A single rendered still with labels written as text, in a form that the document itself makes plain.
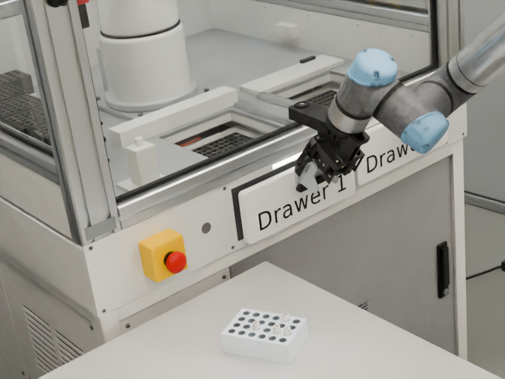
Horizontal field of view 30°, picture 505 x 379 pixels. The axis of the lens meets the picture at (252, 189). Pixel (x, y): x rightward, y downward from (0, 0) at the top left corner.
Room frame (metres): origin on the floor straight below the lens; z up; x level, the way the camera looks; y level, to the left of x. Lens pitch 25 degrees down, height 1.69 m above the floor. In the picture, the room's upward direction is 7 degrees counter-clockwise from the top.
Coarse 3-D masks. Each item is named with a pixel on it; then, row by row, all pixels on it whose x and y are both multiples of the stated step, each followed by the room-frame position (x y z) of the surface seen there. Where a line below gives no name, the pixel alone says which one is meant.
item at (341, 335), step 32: (224, 288) 1.55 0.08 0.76; (256, 288) 1.54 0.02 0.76; (288, 288) 1.53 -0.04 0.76; (320, 288) 1.51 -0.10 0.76; (160, 320) 1.47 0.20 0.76; (192, 320) 1.46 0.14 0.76; (224, 320) 1.44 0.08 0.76; (320, 320) 1.40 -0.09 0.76; (352, 320) 1.39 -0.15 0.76; (384, 320) 1.38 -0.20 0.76; (96, 352) 1.39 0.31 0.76; (128, 352) 1.38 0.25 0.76; (160, 352) 1.37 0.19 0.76; (192, 352) 1.36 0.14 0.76; (224, 352) 1.34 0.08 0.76; (320, 352) 1.31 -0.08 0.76; (352, 352) 1.30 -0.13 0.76; (384, 352) 1.29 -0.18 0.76; (416, 352) 1.28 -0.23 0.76; (448, 352) 1.27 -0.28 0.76
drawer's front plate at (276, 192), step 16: (288, 176) 1.67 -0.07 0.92; (352, 176) 1.77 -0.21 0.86; (240, 192) 1.62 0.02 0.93; (256, 192) 1.62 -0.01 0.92; (272, 192) 1.65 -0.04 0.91; (288, 192) 1.67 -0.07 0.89; (304, 192) 1.69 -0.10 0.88; (320, 192) 1.72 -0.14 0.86; (336, 192) 1.74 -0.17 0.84; (352, 192) 1.77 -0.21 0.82; (240, 208) 1.61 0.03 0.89; (256, 208) 1.62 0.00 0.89; (272, 208) 1.64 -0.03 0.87; (288, 208) 1.67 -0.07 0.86; (320, 208) 1.72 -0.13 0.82; (256, 224) 1.62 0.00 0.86; (272, 224) 1.64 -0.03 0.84; (288, 224) 1.66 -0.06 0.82; (256, 240) 1.61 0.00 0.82
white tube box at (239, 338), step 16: (240, 320) 1.39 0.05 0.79; (256, 320) 1.37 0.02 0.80; (272, 320) 1.36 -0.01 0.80; (304, 320) 1.35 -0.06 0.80; (224, 336) 1.34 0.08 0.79; (240, 336) 1.33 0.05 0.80; (256, 336) 1.32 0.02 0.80; (272, 336) 1.32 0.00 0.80; (288, 336) 1.31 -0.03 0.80; (304, 336) 1.34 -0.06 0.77; (240, 352) 1.33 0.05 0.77; (256, 352) 1.31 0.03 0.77; (272, 352) 1.30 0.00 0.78; (288, 352) 1.29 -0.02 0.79
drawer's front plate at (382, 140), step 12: (372, 132) 1.84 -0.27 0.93; (384, 132) 1.86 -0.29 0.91; (372, 144) 1.83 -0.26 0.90; (384, 144) 1.85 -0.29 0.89; (396, 144) 1.88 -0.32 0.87; (384, 156) 1.85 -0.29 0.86; (396, 156) 1.88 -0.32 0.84; (408, 156) 1.90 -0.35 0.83; (360, 168) 1.81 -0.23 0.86; (372, 168) 1.83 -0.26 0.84; (384, 168) 1.85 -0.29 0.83; (360, 180) 1.81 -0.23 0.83
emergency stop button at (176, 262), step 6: (174, 252) 1.47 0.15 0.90; (180, 252) 1.48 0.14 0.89; (168, 258) 1.46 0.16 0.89; (174, 258) 1.46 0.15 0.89; (180, 258) 1.47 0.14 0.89; (168, 264) 1.46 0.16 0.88; (174, 264) 1.46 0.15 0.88; (180, 264) 1.46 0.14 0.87; (168, 270) 1.46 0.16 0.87; (174, 270) 1.46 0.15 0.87; (180, 270) 1.47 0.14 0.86
